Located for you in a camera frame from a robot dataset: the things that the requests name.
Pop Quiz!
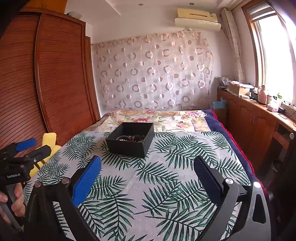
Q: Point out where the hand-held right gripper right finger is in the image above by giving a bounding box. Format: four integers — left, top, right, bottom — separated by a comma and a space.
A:
193, 156, 271, 241

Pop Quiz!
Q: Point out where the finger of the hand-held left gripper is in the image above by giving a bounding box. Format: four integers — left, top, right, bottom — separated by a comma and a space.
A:
14, 145, 52, 171
0, 138, 37, 158

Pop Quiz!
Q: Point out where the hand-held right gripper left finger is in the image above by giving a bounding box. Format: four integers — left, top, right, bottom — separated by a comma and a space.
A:
23, 155, 102, 241

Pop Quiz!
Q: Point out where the black cardboard box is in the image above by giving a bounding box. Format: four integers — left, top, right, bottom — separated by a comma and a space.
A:
106, 122, 154, 158

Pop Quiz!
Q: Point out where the person's left hand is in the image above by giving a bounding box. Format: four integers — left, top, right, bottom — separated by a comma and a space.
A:
0, 182, 26, 220

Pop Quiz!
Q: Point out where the yellow plush pillow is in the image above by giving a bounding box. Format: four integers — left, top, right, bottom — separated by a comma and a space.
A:
30, 133, 62, 176

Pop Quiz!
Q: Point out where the dark blue blanket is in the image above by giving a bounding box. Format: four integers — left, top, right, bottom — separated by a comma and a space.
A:
203, 109, 266, 193

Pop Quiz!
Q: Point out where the palm leaf print blanket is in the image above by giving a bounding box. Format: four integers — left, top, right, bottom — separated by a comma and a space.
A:
22, 131, 252, 241

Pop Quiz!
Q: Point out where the long wooden cabinet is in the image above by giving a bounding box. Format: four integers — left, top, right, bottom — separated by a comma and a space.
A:
216, 89, 296, 176

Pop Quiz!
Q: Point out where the wooden wardrobe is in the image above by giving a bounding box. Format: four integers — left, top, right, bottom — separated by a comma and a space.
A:
0, 10, 101, 151

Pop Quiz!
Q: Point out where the floral bedsheet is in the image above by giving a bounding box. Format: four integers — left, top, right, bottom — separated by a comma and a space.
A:
89, 109, 212, 133

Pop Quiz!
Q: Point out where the light blue bag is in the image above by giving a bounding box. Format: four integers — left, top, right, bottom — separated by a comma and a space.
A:
213, 98, 228, 109

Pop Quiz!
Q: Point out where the brown cardboard box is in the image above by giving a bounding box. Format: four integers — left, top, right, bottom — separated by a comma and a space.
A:
228, 82, 253, 96

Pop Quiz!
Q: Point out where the patterned paper bundle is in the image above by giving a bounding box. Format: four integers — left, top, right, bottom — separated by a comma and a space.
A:
217, 76, 234, 87

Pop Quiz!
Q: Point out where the pink jug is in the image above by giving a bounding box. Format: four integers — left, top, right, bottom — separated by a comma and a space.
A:
257, 85, 266, 103

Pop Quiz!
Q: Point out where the window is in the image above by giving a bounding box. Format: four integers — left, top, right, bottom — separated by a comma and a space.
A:
242, 0, 296, 105

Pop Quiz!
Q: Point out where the beige floral window curtain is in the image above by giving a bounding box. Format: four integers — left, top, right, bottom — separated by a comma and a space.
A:
221, 8, 245, 82

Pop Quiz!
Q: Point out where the wall air conditioner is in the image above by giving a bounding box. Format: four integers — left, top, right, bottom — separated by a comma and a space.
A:
177, 8, 219, 22

